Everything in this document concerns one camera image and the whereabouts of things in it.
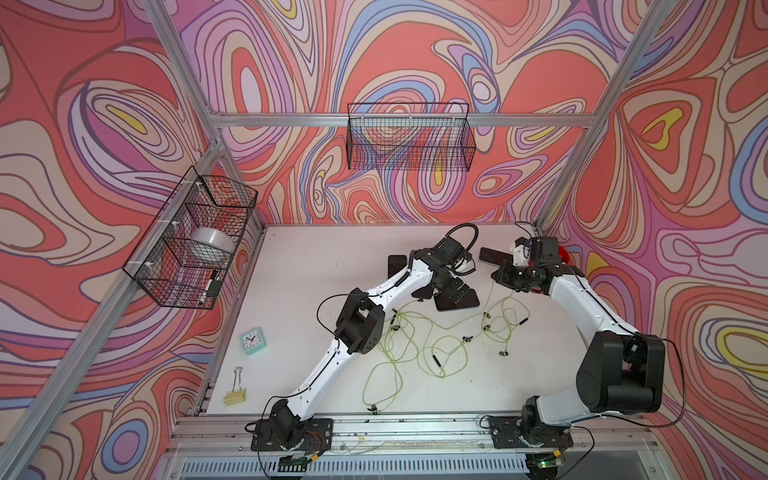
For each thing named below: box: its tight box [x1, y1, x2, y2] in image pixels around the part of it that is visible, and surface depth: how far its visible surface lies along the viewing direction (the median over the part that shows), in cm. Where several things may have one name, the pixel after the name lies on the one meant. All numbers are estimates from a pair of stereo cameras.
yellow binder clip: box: [224, 366, 247, 406], surface depth 80 cm
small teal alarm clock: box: [240, 327, 267, 356], surface depth 89 cm
